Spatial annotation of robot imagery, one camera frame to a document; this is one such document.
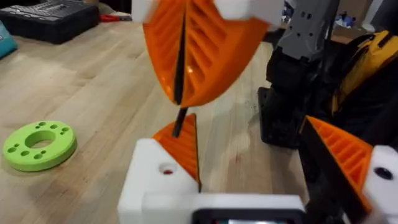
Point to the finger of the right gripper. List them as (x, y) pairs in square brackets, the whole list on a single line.
[(163, 46), (217, 53)]

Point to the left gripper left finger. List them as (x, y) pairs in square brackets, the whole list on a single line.
[(149, 174)]

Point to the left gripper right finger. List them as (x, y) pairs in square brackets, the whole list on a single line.
[(348, 155)]

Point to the long black screw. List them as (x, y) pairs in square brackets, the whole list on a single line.
[(179, 124)]

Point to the red scissors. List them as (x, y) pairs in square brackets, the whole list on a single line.
[(110, 18)]

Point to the yellow and black bag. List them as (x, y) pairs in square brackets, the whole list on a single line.
[(367, 62)]

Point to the black tool case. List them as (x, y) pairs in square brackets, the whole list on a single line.
[(53, 21)]

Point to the cardboard box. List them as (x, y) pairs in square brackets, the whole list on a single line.
[(343, 35)]

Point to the green disc with holes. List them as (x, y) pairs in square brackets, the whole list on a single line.
[(18, 155)]

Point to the teal box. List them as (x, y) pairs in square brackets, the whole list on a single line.
[(5, 43)]

